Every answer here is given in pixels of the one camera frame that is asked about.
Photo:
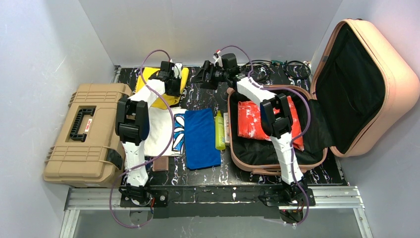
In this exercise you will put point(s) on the brown leather wallet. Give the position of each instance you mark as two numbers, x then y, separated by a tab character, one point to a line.
161	164

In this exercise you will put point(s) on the aluminium frame rail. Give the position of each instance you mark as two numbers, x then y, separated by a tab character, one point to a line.
217	201

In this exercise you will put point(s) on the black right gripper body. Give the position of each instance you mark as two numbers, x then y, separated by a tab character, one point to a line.
206	76

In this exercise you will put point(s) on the yellow-green spray bottle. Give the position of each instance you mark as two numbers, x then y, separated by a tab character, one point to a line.
219	131

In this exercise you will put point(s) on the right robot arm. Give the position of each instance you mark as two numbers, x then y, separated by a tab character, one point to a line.
275	116

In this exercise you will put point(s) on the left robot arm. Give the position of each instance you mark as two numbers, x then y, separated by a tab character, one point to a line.
132	123

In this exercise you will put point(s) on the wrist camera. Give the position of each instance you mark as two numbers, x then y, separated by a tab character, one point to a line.
177	70
228	62

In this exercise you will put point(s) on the pink suitcase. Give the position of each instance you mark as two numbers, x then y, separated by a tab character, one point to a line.
361	87

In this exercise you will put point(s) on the yellow garment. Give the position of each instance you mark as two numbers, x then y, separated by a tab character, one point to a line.
159	87

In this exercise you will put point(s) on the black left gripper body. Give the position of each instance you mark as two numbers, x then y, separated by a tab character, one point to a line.
174	86

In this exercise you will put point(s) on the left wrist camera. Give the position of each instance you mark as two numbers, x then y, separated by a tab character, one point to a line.
177	70

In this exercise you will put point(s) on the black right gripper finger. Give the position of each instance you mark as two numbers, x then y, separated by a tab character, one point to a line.
204	74
211	85

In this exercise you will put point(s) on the white shirt blue print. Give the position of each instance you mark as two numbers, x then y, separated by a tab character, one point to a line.
165	133

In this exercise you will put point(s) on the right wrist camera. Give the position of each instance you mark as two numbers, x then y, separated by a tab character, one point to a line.
228	62

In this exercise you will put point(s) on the tan plastic tool case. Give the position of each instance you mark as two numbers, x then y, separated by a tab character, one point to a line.
87	151

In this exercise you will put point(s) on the blue microfibre towel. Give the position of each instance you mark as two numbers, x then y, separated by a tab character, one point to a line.
199	134

